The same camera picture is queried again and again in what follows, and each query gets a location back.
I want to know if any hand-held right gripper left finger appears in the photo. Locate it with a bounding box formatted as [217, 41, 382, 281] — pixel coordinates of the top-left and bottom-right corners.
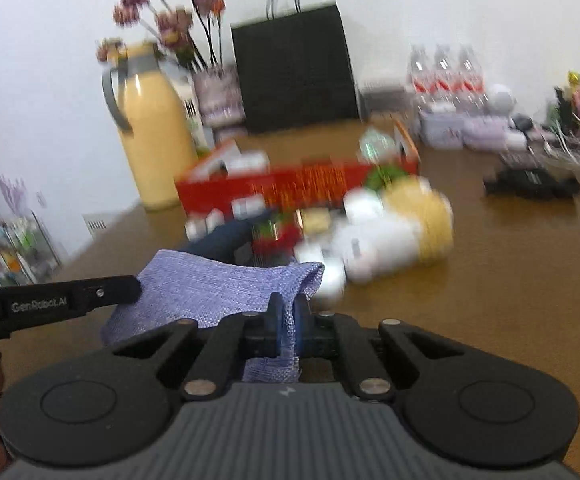
[112, 292, 286, 403]

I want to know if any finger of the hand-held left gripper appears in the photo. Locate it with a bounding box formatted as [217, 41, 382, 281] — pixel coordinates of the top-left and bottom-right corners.
[71, 274, 144, 314]

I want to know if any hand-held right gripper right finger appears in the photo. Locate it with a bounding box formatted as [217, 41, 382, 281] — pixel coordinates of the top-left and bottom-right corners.
[294, 295, 471, 403]

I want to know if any purple knitted cloth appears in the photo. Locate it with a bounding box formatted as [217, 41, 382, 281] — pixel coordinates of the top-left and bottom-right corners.
[101, 249, 327, 383]

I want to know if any red green snack packet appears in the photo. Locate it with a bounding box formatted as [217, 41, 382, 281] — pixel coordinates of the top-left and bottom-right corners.
[251, 212, 305, 258]

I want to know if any navy blue pouch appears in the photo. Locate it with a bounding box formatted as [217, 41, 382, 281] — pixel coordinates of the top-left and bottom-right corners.
[177, 220, 271, 267]

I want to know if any red cardboard box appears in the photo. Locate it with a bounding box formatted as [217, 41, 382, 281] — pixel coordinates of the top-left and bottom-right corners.
[175, 120, 421, 222]

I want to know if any yellow white plush toy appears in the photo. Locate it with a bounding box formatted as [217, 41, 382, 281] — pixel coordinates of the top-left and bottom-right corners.
[295, 177, 455, 286]

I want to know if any yellow thermos jug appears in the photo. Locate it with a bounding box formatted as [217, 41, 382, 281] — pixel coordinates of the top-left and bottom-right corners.
[101, 42, 201, 211]

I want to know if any white green milk carton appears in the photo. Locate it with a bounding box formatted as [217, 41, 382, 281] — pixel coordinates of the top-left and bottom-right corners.
[185, 72, 212, 156]

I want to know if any green clear plastic bag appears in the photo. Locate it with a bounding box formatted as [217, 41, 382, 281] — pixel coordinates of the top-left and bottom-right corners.
[357, 127, 401, 165]

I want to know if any purple knitted vase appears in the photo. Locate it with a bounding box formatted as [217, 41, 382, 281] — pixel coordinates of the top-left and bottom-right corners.
[191, 65, 247, 128]

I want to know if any white tin box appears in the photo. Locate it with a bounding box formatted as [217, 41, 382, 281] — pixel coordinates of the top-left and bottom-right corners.
[417, 107, 466, 150]

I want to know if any clear storage container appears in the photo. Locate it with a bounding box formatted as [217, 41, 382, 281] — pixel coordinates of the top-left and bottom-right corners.
[360, 80, 412, 122]

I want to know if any black paper bag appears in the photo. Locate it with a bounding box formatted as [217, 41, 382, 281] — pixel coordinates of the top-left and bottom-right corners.
[230, 0, 361, 135]

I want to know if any purple fluffy cloth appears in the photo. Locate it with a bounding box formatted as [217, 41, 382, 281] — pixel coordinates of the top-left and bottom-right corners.
[462, 115, 512, 151]

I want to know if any black glove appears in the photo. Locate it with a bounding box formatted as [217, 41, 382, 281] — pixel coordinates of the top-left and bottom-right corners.
[483, 166, 580, 202]

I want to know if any artificial flower bouquet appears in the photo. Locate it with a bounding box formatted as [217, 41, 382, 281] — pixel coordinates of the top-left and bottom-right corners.
[95, 0, 228, 71]

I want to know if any white round speaker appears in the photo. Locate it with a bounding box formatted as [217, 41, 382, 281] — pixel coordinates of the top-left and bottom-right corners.
[485, 84, 517, 122]

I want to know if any metal wire rack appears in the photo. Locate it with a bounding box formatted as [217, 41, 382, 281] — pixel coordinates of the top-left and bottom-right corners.
[0, 210, 63, 288]

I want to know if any purple wall decal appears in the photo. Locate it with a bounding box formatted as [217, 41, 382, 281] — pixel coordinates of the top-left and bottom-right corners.
[0, 162, 33, 216]

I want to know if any metal wire basket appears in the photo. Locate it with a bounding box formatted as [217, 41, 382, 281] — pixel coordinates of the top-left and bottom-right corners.
[535, 110, 580, 170]

